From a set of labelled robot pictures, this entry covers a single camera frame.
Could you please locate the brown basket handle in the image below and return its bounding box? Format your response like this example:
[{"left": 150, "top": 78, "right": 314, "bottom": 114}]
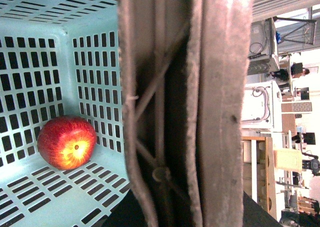
[{"left": 117, "top": 0, "right": 253, "bottom": 227}]

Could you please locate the red yellow apple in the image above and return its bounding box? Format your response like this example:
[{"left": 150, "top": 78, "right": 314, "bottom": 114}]
[{"left": 37, "top": 115, "right": 97, "bottom": 170}]

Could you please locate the light blue plastic basket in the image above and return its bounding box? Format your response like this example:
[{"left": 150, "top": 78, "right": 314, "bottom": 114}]
[{"left": 0, "top": 0, "right": 130, "bottom": 227}]

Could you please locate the white machine cabinet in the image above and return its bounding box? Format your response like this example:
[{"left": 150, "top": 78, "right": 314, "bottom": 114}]
[{"left": 241, "top": 80, "right": 283, "bottom": 133}]

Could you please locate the wooden frame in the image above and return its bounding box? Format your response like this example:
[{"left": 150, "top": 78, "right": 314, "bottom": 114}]
[{"left": 241, "top": 136, "right": 277, "bottom": 219}]

